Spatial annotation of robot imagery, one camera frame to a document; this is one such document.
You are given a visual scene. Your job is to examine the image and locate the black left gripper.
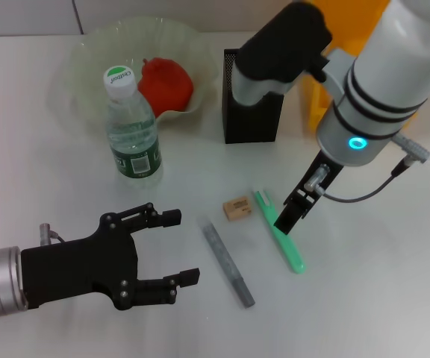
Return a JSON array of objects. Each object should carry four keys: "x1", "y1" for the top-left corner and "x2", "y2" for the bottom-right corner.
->
[{"x1": 20, "y1": 202, "x2": 202, "y2": 311}]

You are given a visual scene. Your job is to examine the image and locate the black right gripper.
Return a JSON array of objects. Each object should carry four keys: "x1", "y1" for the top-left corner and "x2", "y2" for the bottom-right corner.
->
[{"x1": 273, "y1": 151, "x2": 345, "y2": 236}]

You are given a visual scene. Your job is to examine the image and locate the green utility knife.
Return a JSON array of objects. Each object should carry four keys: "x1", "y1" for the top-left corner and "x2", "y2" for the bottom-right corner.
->
[{"x1": 252, "y1": 189, "x2": 306, "y2": 275}]

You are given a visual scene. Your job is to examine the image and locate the grey marker pen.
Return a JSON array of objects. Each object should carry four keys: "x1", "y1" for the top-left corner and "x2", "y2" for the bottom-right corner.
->
[{"x1": 196, "y1": 218, "x2": 256, "y2": 310}]

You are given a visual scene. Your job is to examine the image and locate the small tan eraser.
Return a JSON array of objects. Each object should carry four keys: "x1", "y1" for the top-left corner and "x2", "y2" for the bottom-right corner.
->
[{"x1": 222, "y1": 198, "x2": 254, "y2": 222}]

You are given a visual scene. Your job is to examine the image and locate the clear green-label water bottle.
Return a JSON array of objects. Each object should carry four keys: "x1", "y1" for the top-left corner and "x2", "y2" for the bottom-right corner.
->
[{"x1": 102, "y1": 65, "x2": 163, "y2": 179}]

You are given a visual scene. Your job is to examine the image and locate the red orange fruit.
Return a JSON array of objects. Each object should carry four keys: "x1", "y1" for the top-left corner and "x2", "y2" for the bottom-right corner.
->
[{"x1": 137, "y1": 57, "x2": 195, "y2": 119}]

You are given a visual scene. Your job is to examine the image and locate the black mesh pen holder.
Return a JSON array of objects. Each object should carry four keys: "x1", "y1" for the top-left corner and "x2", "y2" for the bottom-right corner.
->
[{"x1": 222, "y1": 47, "x2": 287, "y2": 145}]

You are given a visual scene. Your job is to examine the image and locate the pale green glass fruit plate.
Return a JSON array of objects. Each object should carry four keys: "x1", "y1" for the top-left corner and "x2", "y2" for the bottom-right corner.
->
[{"x1": 67, "y1": 16, "x2": 219, "y2": 123}]

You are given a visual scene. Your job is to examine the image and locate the yellow plastic bin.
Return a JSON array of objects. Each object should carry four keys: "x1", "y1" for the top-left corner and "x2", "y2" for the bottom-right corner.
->
[{"x1": 299, "y1": 0, "x2": 416, "y2": 132}]

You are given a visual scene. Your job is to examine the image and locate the right arm gripper cable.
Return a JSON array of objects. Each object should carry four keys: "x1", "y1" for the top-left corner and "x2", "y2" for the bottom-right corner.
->
[{"x1": 303, "y1": 134, "x2": 430, "y2": 204}]

